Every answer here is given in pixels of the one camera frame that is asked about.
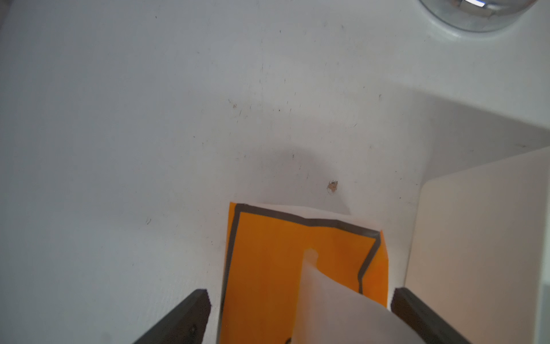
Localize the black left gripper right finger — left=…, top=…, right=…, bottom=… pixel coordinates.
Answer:
left=390, top=288, right=471, bottom=344

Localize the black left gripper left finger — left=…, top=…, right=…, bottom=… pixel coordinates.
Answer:
left=135, top=289, right=211, bottom=344

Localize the chrome jewelry stand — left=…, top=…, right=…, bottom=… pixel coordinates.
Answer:
left=420, top=0, right=537, bottom=32

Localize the orange tissue pack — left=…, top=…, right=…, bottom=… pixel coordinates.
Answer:
left=215, top=201, right=426, bottom=344

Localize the white plastic box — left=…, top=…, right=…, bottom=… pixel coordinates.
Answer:
left=405, top=148, right=549, bottom=343

